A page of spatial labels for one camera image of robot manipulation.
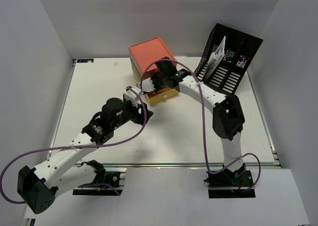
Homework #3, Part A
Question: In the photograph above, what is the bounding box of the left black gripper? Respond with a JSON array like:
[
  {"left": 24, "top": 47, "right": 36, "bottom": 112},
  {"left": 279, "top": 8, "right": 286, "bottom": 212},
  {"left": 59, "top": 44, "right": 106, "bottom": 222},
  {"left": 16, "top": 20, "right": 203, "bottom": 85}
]
[{"left": 112, "top": 98, "right": 154, "bottom": 130}]

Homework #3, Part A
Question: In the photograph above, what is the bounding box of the yellow bottom drawer box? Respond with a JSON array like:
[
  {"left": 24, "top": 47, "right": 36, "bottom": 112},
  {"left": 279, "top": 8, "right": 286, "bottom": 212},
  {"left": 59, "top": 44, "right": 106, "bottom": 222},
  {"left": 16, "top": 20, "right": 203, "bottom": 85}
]
[{"left": 133, "top": 71, "right": 179, "bottom": 106}]

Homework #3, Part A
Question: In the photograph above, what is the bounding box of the coral top drawer box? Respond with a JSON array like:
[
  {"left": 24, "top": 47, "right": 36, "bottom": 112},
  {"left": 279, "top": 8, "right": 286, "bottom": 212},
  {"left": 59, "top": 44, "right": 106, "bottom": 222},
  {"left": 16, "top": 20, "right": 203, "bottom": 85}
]
[{"left": 129, "top": 37, "right": 175, "bottom": 74}]

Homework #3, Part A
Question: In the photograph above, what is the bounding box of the green drawer box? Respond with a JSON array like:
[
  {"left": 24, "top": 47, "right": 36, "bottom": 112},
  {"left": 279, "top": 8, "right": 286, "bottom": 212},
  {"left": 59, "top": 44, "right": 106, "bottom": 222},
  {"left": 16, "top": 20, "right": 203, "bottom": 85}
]
[{"left": 131, "top": 61, "right": 142, "bottom": 82}]

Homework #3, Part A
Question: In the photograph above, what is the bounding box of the white printed paper booklet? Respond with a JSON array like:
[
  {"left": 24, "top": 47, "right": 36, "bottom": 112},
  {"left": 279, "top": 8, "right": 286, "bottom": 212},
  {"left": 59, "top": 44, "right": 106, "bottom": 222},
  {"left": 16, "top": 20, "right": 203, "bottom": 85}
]
[{"left": 202, "top": 36, "right": 226, "bottom": 81}]

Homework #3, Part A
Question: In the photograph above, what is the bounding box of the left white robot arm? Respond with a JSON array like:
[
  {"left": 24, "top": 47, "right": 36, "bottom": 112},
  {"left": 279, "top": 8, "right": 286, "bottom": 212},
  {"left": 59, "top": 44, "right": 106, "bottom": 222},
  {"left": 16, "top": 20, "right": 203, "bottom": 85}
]
[{"left": 17, "top": 97, "right": 153, "bottom": 214}]

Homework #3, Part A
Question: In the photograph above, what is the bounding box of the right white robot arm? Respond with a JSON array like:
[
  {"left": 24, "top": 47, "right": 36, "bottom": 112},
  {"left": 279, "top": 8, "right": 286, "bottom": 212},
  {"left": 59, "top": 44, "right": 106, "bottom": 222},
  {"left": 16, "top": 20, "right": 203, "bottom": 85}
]
[{"left": 150, "top": 57, "right": 246, "bottom": 186}]

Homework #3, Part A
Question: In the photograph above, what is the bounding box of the black label sticker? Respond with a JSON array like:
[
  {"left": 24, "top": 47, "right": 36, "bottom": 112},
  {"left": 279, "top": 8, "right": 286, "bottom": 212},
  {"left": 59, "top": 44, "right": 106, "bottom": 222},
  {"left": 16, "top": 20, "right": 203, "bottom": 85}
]
[{"left": 77, "top": 59, "right": 94, "bottom": 63}]

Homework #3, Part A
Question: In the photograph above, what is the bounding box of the black three-slot file holder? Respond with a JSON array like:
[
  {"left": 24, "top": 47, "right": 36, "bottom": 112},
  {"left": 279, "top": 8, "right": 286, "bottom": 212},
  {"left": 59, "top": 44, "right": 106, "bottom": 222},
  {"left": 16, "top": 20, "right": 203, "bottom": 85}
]
[{"left": 194, "top": 23, "right": 263, "bottom": 94}]

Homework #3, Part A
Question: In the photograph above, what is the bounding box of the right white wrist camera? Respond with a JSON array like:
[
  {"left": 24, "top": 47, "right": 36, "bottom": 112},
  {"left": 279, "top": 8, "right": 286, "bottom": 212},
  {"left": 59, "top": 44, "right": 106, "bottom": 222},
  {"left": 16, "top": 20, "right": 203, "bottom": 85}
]
[{"left": 137, "top": 78, "right": 156, "bottom": 93}]

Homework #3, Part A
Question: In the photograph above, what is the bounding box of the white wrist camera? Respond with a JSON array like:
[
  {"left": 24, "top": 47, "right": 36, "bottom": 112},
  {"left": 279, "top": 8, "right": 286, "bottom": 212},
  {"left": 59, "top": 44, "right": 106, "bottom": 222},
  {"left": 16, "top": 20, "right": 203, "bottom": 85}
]
[
  {"left": 137, "top": 78, "right": 156, "bottom": 93},
  {"left": 123, "top": 86, "right": 143, "bottom": 108}
]

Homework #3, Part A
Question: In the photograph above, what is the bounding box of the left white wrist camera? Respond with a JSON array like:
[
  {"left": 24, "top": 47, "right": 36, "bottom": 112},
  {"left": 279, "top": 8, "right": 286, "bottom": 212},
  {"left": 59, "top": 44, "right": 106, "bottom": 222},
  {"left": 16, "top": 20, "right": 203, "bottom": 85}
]
[{"left": 123, "top": 86, "right": 143, "bottom": 108}]

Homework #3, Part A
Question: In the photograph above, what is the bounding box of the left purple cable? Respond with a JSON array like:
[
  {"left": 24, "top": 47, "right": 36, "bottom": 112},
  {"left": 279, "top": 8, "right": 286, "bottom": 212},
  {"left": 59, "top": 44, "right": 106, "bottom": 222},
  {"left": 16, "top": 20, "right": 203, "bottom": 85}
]
[{"left": 0, "top": 86, "right": 146, "bottom": 204}]

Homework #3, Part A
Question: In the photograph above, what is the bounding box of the purple cable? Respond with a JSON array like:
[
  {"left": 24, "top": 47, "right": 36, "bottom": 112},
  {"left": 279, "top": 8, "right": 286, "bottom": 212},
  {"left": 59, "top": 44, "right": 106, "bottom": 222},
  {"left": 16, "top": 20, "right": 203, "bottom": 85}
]
[
  {"left": 0, "top": 86, "right": 146, "bottom": 204},
  {"left": 140, "top": 58, "right": 261, "bottom": 193}
]

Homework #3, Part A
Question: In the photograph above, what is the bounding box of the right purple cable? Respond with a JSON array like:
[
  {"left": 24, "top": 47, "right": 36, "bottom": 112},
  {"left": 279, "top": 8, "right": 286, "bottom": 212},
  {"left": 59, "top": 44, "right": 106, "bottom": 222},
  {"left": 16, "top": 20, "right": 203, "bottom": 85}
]
[{"left": 140, "top": 58, "right": 261, "bottom": 193}]

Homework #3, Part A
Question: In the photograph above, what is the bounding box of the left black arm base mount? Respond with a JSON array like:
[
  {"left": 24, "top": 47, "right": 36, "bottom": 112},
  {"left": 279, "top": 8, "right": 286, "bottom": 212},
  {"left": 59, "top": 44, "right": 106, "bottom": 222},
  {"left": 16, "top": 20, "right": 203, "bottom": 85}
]
[{"left": 73, "top": 160, "right": 124, "bottom": 196}]

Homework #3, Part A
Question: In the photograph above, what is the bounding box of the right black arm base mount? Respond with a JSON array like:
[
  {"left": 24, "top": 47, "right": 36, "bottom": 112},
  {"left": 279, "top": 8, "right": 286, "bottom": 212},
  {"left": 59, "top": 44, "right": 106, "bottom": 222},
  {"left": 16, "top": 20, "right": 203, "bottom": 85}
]
[{"left": 204, "top": 169, "right": 256, "bottom": 199}]

